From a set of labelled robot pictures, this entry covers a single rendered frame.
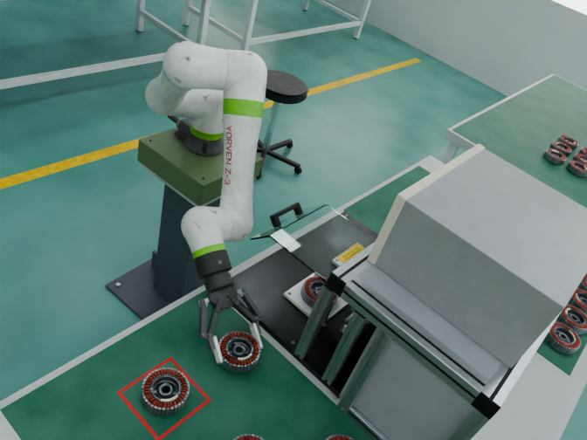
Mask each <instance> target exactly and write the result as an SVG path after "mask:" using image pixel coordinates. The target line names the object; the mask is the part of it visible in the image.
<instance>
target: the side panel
mask: <svg viewBox="0 0 587 440"><path fill-rule="evenodd" d="M337 406H338V407H339V408H340V409H341V408H344V410H343V412H344V413H346V414H347V415H348V416H349V417H350V418H351V419H352V420H353V421H354V422H355V423H356V424H357V425H359V426H360V427H361V428H362V429H363V430H364V431H365V432H366V433H367V434H368V435H369V436H370V437H372V438H373V439H374V440H471V439H472V438H473V437H474V436H475V435H476V434H477V433H478V432H479V431H480V430H481V429H482V427H483V426H484V425H485V424H486V423H487V422H488V421H489V419H488V418H486V417H485V416H484V415H482V414H481V413H480V412H479V411H478V410H477V409H476V408H475V407H474V406H472V405H471V403H469V402H468V401H467V400H465V399H464V398H463V397H462V396H461V395H459V394H458V393H457V392H455V391H454V390H453V389H452V388H450V387H449V386H448V385H447V384H446V383H444V382H443V381H442V380H440V379H439V378H438V377H437V376H436V375H435V374H434V373H433V372H431V371H430V370H429V369H428V368H426V367H425V366H424V365H423V364H421V363H420V362H419V361H418V360H416V359H415V358H414V357H413V356H412V355H410V354H409V353H408V352H406V351H405V350H404V349H403V348H402V347H400V346H399V345H398V344H397V343H396V342H395V341H394V340H392V339H391V338H390V337H389V336H387V335H386V334H385V333H384V332H382V331H381V330H380V331H379V332H378V334H377V336H376V338H375V339H374V341H373V343H372V345H371V346H370V348H369V351H368V353H367V354H366V355H365V357H364V359H363V361H362V363H361V365H360V367H359V368H358V369H357V371H356V374H355V375H354V377H353V379H352V381H351V383H350V384H349V386H348V388H347V389H346V391H345V393H344V395H343V397H342V399H341V400H340V402H339V404H338V405H337Z"/></svg>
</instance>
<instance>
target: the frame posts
mask: <svg viewBox="0 0 587 440"><path fill-rule="evenodd" d="M326 284H327V283H326V282H324V283H323V284H322V286H321V289H320V292H319V294H318V297H317V299H316V301H315V303H314V307H313V309H312V312H311V313H310V315H309V318H308V320H307V324H306V325H305V328H304V330H303V333H302V335H301V337H300V340H299V343H298V345H297V348H296V349H295V352H294V353H295V354H296V355H298V354H299V355H300V357H299V358H300V359H301V360H303V359H304V358H305V356H308V355H309V353H310V350H311V348H312V346H313V344H314V341H315V339H316V337H317V334H318V333H319V331H320V329H321V325H322V323H323V321H324V319H325V317H326V315H327V312H328V309H329V308H330V305H331V303H332V301H333V299H334V296H335V293H334V292H333V291H332V290H330V289H329V288H328V287H327V286H326ZM366 322H367V319H366V318H365V317H364V316H362V315H361V314H360V313H359V312H358V311H357V310H355V311H354V313H353V315H352V317H351V319H350V321H349V323H348V325H347V327H346V329H345V331H344V333H343V335H342V337H341V339H340V341H339V343H338V345H337V347H336V349H335V352H334V354H333V356H332V358H331V360H330V362H329V364H328V366H327V368H326V370H325V372H324V374H323V376H322V380H323V381H325V380H327V384H328V385H329V386H330V385H331V384H332V383H333V382H334V381H335V380H336V379H337V377H338V375H339V374H340V372H341V370H342V367H343V365H344V364H345V362H346V360H347V359H348V357H349V354H350V352H351V350H352V348H353V347H354V345H355V344H356V341H357V339H358V337H359V335H360V333H361V331H362V330H363V328H364V326H365V324H366Z"/></svg>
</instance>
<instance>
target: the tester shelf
mask: <svg viewBox="0 0 587 440"><path fill-rule="evenodd" d="M374 243H375V242H374ZM374 243H373V244H371V245H370V246H368V247H367V248H365V249H364V250H362V251H361V252H359V253H358V254H356V255H355V256H354V257H352V258H351V259H350V260H348V261H347V262H346V263H344V264H343V265H341V266H339V267H338V268H337V269H335V270H334V271H332V272H331V273H330V275H329V278H328V282H327V284H326V286H327V287H328V288H329V289H330V290H332V291H333V292H334V293H335V294H337V295H338V296H339V297H341V298H342V299H344V300H345V301H346V302H347V303H348V304H350V305H351V306H352V307H353V308H355V309H356V310H357V311H358V312H359V313H360V314H361V315H362V316H364V317H365V318H366V319H367V320H369V321H370V322H371V323H372V324H374V325H375V326H376V327H378V328H379V329H380V330H381V331H382V332H384V333H385V334H386V335H387V336H389V337H390V338H391V339H392V340H394V341H395V342H396V343H397V344H398V345H399V346H400V347H402V348H403V349H404V350H405V351H406V352H408V353H409V354H410V355H412V356H413V357H414V358H415V359H416V360H418V361H419V362H420V363H421V364H423V365H424V366H425V367H426V368H428V369H429V370H430V371H431V372H433V373H434V374H435V375H436V376H437V377H438V378H439V379H440V380H442V381H443V382H444V383H446V384H447V385H448V386H449V387H450V388H452V389H453V390H454V391H455V392H457V393H458V394H459V395H461V396H462V397H463V398H464V399H465V400H467V401H468V402H469V403H471V405H472V406H474V407H475V408H476V409H477V410H478V411H479V412H480V413H481V414H482V415H484V416H485V417H486V418H488V419H489V420H490V419H491V418H492V417H493V416H494V415H495V414H496V413H497V412H498V411H499V409H500V408H501V406H502V405H503V403H504V402H505V401H506V399H507V398H508V395H509V394H510V392H511V391H512V389H513V387H514V385H515V384H516V383H517V382H518V380H519V378H520V377H521V375H522V373H523V371H524V370H525V368H526V367H527V365H528V364H529V362H530V361H531V359H532V358H533V356H534V354H535V352H536V351H537V349H538V348H539V346H540V345H541V344H542V342H543V340H544V338H545V337H546V335H547V334H548V332H549V330H550V328H551V327H552V326H553V325H554V323H555V321H556V319H557V318H558V316H559V315H558V316H557V317H556V318H555V319H554V320H553V321H552V323H551V324H550V325H549V326H548V327H547V328H546V330H545V331H544V332H543V333H542V334H541V335H540V336H539V338H538V339H537V340H536V341H535V342H534V343H533V345H532V346H531V347H530V348H529V349H528V350H527V352H526V353H525V354H524V355H523V356H522V357H521V358H520V360H518V361H517V362H516V363H515V364H514V366H513V367H512V368H510V367H509V366H507V365H506V364H505V363H503V362H502V361H500V360H499V359H498V358H496V357H495V356H494V355H493V354H491V353H490V352H488V351H487V350H486V349H485V348H484V347H482V346H481V345H480V344H478V343H477V342H476V341H475V340H473V339H472V338H470V337H469V336H468V335H466V334H465V333H463V332H462V331H461V330H459V329H458V328H457V327H456V326H455V325H454V324H452V323H451V322H450V321H448V320H447V319H445V318H444V317H443V316H441V315H440V314H439V313H437V312H436V311H435V310H433V309H432V308H431V307H429V306H428V305H427V304H426V303H425V302H423V301H422V300H421V299H419V298H418V297H417V296H415V295H414V294H413V293H411V292H410V291H408V290H407V289H406V288H404V287H403V286H402V285H400V284H399V283H398V282H397V281H396V280H395V279H393V278H392V277H390V276H389V275H388V274H386V273H385V272H384V271H382V270H381V269H380V268H378V267H377V266H376V265H373V264H372V263H371V262H370V261H368V260H367V258H368V256H369V254H370V252H371V250H372V248H373V245H374Z"/></svg>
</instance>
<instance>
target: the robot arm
mask: <svg viewBox="0 0 587 440"><path fill-rule="evenodd" d="M266 81H267V69H266V64H265V62H264V60H263V59H262V58H261V57H260V56H259V55H258V54H256V53H254V52H250V51H239V50H224V49H218V48H213V47H209V46H205V45H199V44H196V43H193V42H189V41H182V42H178V43H175V44H173V45H172V46H171V47H170V48H169V49H168V50H167V51H166V53H165V55H164V58H163V66H162V72H161V73H160V75H159V76H158V77H157V78H155V79H153V80H151V81H150V82H149V83H148V85H147V87H146V91H145V100H146V102H147V104H148V106H149V108H150V109H151V110H152V111H154V112H155V113H158V114H160V115H168V118H169V119H171V120H172V121H174V122H175V123H176V126H177V128H178V129H177V130H176V131H175V136H176V137H178V138H182V139H184V141H183V144H184V146H185V147H186V148H187V149H188V150H189V151H190V152H192V153H194V154H196V155H201V156H216V155H220V154H221V153H222V152H223V150H224V172H223V183H222V192H221V198H220V204H219V207H209V206H197V207H194V208H192V209H190V210H188V211H187V212H186V213H185V215H184V216H183V219H182V222H181V230H182V233H183V236H184V237H185V239H186V241H187V243H188V245H189V247H190V250H191V253H192V257H193V259H194V262H195V266H196V268H197V274H198V277H199V278H200V279H204V286H205V289H206V292H207V294H208V297H207V299H200V300H199V301H198V302H197V304H198V307H199V326H198V337H199V338H200V339H201V338H204V339H206V340H207V342H208V345H209V349H210V351H212V350H213V352H214V355H215V358H216V362H217V364H218V363H222V362H223V359H222V355H221V352H220V349H219V345H218V340H217V336H216V335H215V336H213V333H214V330H215V326H216V323H217V319H218V314H219V312H220V310H223V309H225V308H229V307H233V308H235V309H236V310H237V311H238V312H239V313H241V314H242V315H243V316H244V317H245V318H246V319H247V320H248V321H250V322H251V325H249V327H250V329H251V332H252V336H253V337H254V339H256V340H257V342H258V343H259V346H260V349H261V348H263V345H262V342H261V339H260V337H259V335H260V334H261V330H260V327H259V320H261V319H262V318H263V315H262V313H261V312H260V310H259V309H258V308H257V306H256V305H255V304H254V302H253V301H252V299H251V297H250V296H249V295H248V292H247V289H246V287H243V288H241V289H238V290H236V289H235V287H234V284H233V281H232V278H231V274H230V273H229V272H228V271H230V270H231V268H232V267H231V262H230V259H229V256H228V253H227V250H226V248H225V245H224V242H228V241H240V240H243V239H245V238H246V237H248V236H249V235H250V233H251V232H252V228H253V204H252V195H253V181H254V169H255V161H256V153H257V146H258V141H259V132H260V127H261V121H262V116H263V110H264V104H265V96H266ZM177 117H185V118H187V119H178V118H177ZM223 133H224V143H223V141H222V135H223ZM237 295H239V296H240V297H241V298H242V300H243V301H244V302H245V304H246V305H247V307H248V308H249V309H250V311H251V312H252V313H250V312H249V311H248V310H247V309H246V308H245V307H244V306H242V305H241V303H240V302H239V301H238V300H237V299H236V298H237ZM208 302H209V303H210V304H211V305H213V307H212V311H211V318H210V322H209V325H208V328H207V332H206V312H207V308H206V307H207V306H208Z"/></svg>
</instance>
